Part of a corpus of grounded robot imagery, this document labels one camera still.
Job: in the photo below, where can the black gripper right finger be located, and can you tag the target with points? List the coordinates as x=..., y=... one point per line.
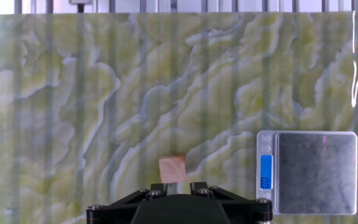
x=244, y=210

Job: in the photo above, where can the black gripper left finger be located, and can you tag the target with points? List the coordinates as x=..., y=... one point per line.
x=117, y=208

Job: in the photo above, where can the small wooden block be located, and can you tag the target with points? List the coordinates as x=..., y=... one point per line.
x=172, y=169

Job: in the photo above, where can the silver digital pocket scale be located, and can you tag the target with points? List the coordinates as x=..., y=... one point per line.
x=315, y=174

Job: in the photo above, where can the green marble pattern mat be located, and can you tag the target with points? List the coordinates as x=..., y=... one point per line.
x=104, y=93

